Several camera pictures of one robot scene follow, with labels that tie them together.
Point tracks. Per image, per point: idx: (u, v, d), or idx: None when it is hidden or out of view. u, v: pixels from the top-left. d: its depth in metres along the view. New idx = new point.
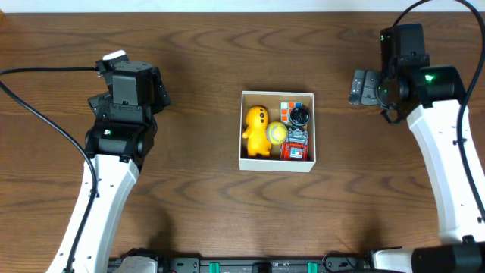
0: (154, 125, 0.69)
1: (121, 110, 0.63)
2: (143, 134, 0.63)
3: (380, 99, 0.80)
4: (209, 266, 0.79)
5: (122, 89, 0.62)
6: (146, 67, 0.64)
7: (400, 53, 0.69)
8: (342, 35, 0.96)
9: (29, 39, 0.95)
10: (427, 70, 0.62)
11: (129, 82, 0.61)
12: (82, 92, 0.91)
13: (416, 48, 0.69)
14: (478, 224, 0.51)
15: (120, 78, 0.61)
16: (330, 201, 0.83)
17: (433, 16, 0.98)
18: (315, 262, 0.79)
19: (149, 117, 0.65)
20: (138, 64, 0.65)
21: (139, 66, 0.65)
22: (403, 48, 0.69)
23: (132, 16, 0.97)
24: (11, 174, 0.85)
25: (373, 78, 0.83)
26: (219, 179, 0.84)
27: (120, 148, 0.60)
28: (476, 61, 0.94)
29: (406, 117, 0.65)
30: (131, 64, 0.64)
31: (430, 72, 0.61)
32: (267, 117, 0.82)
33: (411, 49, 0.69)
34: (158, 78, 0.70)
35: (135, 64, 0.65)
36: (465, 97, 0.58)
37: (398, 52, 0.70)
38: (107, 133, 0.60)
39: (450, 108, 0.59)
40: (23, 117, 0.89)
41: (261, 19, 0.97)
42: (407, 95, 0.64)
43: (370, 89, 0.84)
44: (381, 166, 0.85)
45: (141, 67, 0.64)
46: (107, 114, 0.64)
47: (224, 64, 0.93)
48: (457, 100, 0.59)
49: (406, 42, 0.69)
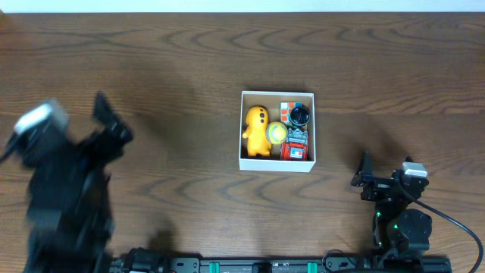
0: (95, 218, 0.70)
1: (53, 240, 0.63)
2: (93, 238, 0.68)
3: (379, 241, 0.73)
4: (209, 266, 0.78)
5: (59, 243, 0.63)
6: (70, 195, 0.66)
7: (385, 199, 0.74)
8: (342, 35, 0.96)
9: (29, 39, 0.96)
10: (389, 209, 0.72)
11: (55, 227, 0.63)
12: (83, 92, 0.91)
13: (380, 199, 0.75)
14: (411, 171, 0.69)
15: (42, 224, 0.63)
16: (330, 201, 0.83)
17: (434, 16, 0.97)
18: (315, 262, 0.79)
19: (93, 228, 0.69)
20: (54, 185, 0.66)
21: (61, 200, 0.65)
22: (382, 201, 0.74)
23: (132, 16, 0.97)
24: (10, 174, 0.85)
25: (373, 233, 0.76)
26: (219, 179, 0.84)
27: (73, 248, 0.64)
28: (474, 61, 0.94)
29: (385, 212, 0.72)
30: (39, 151, 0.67)
31: (383, 214, 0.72)
32: (267, 117, 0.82)
33: (381, 199, 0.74)
34: (69, 154, 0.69)
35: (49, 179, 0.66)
36: (384, 200, 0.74)
37: (384, 199, 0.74)
38: (46, 267, 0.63)
39: (376, 211, 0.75)
40: (22, 117, 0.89)
41: (261, 19, 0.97)
42: (397, 201, 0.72)
43: (375, 239, 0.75)
44: (380, 166, 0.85)
45: (63, 204, 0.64)
46: (36, 223, 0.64)
47: (224, 64, 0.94)
48: (380, 198, 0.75)
49: (384, 202, 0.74)
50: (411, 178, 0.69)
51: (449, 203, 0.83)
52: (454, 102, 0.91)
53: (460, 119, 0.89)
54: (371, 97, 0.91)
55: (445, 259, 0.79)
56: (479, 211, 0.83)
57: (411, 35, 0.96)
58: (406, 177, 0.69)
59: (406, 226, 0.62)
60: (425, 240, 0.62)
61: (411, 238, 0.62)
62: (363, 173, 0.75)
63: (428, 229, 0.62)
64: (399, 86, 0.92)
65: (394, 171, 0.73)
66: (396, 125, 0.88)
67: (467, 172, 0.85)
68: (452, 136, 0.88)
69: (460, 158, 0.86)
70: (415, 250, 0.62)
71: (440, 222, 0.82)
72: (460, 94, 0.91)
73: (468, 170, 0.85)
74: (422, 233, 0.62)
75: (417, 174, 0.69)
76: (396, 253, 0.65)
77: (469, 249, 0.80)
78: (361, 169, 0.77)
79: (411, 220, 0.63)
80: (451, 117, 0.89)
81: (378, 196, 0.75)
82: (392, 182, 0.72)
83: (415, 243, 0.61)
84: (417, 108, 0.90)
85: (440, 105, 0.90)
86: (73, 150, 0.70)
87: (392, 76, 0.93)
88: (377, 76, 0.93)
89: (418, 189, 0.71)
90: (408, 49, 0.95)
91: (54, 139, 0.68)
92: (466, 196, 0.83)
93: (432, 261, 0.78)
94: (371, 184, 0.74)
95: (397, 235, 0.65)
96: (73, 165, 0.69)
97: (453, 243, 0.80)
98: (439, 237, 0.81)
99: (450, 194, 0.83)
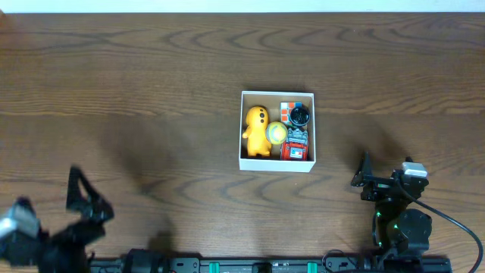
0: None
1: None
2: None
3: (379, 241, 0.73)
4: (209, 266, 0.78)
5: None
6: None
7: (385, 199, 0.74)
8: (342, 35, 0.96)
9: (29, 39, 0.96)
10: (389, 209, 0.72)
11: None
12: (83, 92, 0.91)
13: (380, 199, 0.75)
14: (411, 171, 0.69)
15: None
16: (330, 201, 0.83)
17: (434, 16, 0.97)
18: (315, 262, 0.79)
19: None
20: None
21: None
22: (382, 201, 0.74)
23: (133, 16, 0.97)
24: (10, 174, 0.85)
25: (373, 233, 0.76)
26: (219, 179, 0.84)
27: None
28: (474, 61, 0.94)
29: (384, 212, 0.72)
30: (16, 254, 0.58)
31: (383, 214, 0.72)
32: (267, 117, 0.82)
33: (381, 200, 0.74)
34: (52, 249, 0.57)
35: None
36: (384, 200, 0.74)
37: (384, 199, 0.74)
38: None
39: (376, 211, 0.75)
40: (22, 117, 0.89)
41: (261, 19, 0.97)
42: (397, 201, 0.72)
43: (375, 240, 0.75)
44: (380, 166, 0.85)
45: None
46: None
47: (224, 64, 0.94)
48: (380, 198, 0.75)
49: (385, 201, 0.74)
50: (411, 178, 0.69)
51: (449, 203, 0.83)
52: (454, 102, 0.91)
53: (460, 119, 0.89)
54: (371, 97, 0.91)
55: (445, 259, 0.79)
56: (479, 211, 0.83)
57: (411, 35, 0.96)
58: (406, 177, 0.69)
59: (406, 226, 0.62)
60: (425, 240, 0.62)
61: (411, 238, 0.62)
62: (363, 172, 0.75)
63: (428, 228, 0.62)
64: (399, 86, 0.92)
65: (394, 171, 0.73)
66: (396, 125, 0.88)
67: (467, 172, 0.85)
68: (452, 136, 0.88)
69: (461, 158, 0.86)
70: (415, 249, 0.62)
71: (440, 222, 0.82)
72: (461, 94, 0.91)
73: (468, 170, 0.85)
74: (422, 233, 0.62)
75: (417, 174, 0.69)
76: (395, 253, 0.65)
77: (469, 249, 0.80)
78: (361, 169, 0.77)
79: (411, 219, 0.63)
80: (451, 117, 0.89)
81: (378, 196, 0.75)
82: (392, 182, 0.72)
83: (415, 243, 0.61)
84: (417, 108, 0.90)
85: (440, 105, 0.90)
86: (47, 246, 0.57)
87: (392, 76, 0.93)
88: (378, 76, 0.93)
89: (418, 189, 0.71)
90: (408, 49, 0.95)
91: (31, 249, 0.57)
92: (466, 196, 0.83)
93: (432, 262, 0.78)
94: (371, 184, 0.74)
95: (397, 234, 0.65)
96: (54, 262, 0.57)
97: (453, 243, 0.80)
98: (439, 237, 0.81)
99: (450, 194, 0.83)
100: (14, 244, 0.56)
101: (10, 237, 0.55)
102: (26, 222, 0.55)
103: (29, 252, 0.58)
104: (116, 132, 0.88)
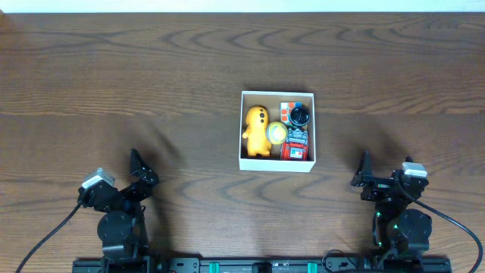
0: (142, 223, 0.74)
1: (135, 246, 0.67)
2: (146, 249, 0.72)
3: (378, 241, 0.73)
4: (209, 266, 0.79)
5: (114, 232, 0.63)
6: (127, 230, 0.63)
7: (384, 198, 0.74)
8: (342, 35, 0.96)
9: (29, 39, 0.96)
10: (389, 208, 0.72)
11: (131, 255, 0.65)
12: (83, 91, 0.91)
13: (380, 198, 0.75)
14: (411, 171, 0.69)
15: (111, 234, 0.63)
16: (330, 201, 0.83)
17: (434, 16, 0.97)
18: (315, 262, 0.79)
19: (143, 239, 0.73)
20: (114, 224, 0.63)
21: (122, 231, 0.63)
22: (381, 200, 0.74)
23: (133, 15, 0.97)
24: (10, 174, 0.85)
25: (373, 233, 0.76)
26: (219, 179, 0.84)
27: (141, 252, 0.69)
28: (474, 61, 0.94)
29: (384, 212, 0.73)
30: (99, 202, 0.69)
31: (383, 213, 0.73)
32: (267, 117, 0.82)
33: (381, 199, 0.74)
34: (121, 198, 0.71)
35: (109, 219, 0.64)
36: (383, 199, 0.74)
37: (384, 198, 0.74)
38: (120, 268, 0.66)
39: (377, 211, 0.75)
40: (22, 117, 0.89)
41: (261, 19, 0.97)
42: (397, 201, 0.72)
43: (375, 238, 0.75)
44: (380, 166, 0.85)
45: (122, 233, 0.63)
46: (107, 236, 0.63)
47: (224, 64, 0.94)
48: (380, 198, 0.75)
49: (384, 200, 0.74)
50: (411, 178, 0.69)
51: (449, 204, 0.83)
52: (454, 102, 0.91)
53: (460, 119, 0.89)
54: (371, 97, 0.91)
55: (445, 259, 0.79)
56: (479, 211, 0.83)
57: (411, 35, 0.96)
58: (406, 177, 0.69)
59: (406, 226, 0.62)
60: (425, 240, 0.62)
61: (411, 238, 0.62)
62: (363, 173, 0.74)
63: (428, 228, 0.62)
64: (399, 86, 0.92)
65: (393, 170, 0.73)
66: (396, 125, 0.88)
67: (467, 172, 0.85)
68: (452, 136, 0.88)
69: (460, 158, 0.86)
70: (414, 250, 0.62)
71: (440, 222, 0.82)
72: (460, 94, 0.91)
73: (468, 170, 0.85)
74: (422, 233, 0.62)
75: (417, 174, 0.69)
76: (396, 253, 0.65)
77: (469, 249, 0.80)
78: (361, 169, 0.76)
79: (411, 220, 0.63)
80: (450, 117, 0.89)
81: (378, 195, 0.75)
82: (392, 182, 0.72)
83: (415, 243, 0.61)
84: (417, 108, 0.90)
85: (439, 105, 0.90)
86: (119, 196, 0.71)
87: (392, 76, 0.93)
88: (378, 76, 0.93)
89: (418, 189, 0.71)
90: (408, 49, 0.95)
91: (107, 195, 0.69)
92: (466, 196, 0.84)
93: (432, 261, 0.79)
94: (371, 184, 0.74)
95: (397, 235, 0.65)
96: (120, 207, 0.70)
97: (453, 243, 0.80)
98: (439, 237, 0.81)
99: (449, 194, 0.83)
100: (98, 191, 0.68)
101: (96, 186, 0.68)
102: (111, 178, 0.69)
103: (105, 200, 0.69)
104: (116, 132, 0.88)
